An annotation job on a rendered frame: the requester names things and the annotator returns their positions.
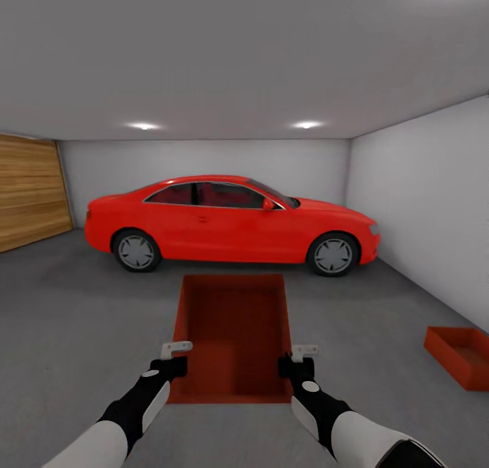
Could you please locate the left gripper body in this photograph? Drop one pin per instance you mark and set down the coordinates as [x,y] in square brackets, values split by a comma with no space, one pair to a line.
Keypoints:
[177,365]

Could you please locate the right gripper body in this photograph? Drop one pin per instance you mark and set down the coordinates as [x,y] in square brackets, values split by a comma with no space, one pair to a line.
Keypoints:
[287,368]

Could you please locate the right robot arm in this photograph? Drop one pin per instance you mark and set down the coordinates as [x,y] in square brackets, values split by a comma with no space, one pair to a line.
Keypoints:
[352,439]

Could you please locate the car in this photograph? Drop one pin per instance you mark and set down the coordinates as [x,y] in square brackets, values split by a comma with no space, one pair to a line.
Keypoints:
[225,218]

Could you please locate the storage box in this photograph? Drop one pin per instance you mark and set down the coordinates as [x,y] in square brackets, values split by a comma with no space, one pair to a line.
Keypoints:
[444,344]
[238,326]

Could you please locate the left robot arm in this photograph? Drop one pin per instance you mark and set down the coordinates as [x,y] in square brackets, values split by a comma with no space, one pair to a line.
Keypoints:
[109,441]

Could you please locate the garage door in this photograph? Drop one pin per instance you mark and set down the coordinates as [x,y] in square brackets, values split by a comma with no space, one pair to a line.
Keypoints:
[33,201]

